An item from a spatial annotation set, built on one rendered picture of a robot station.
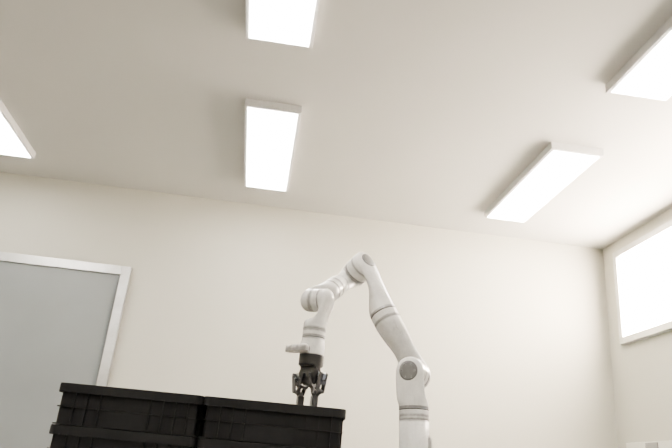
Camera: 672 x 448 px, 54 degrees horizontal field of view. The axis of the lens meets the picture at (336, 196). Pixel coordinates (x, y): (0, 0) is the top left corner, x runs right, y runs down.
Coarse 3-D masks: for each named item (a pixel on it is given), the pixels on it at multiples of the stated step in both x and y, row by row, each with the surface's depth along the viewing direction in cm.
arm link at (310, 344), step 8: (304, 336) 199; (312, 336) 198; (296, 344) 195; (304, 344) 192; (312, 344) 197; (320, 344) 197; (296, 352) 198; (304, 352) 196; (312, 352) 196; (320, 352) 197
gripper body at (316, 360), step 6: (300, 354) 197; (306, 354) 196; (312, 354) 195; (300, 360) 196; (306, 360) 195; (312, 360) 195; (318, 360) 196; (300, 366) 200; (306, 366) 197; (312, 366) 195; (318, 366) 195; (300, 372) 198; (306, 372) 197; (312, 372) 195; (306, 378) 196; (312, 378) 194; (306, 384) 196
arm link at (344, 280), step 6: (342, 270) 232; (336, 276) 217; (342, 276) 227; (348, 276) 230; (336, 282) 213; (342, 282) 215; (348, 282) 226; (354, 282) 230; (360, 282) 231; (342, 288) 214; (348, 288) 225; (342, 294) 215
